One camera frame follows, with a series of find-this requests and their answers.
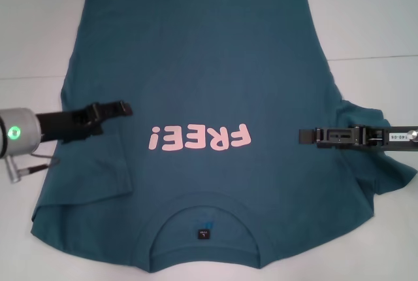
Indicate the teal FREE print t-shirt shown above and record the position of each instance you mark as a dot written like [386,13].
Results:
[202,75]

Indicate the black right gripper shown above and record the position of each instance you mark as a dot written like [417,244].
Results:
[359,138]

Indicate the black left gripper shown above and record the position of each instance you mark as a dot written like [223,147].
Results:
[65,124]

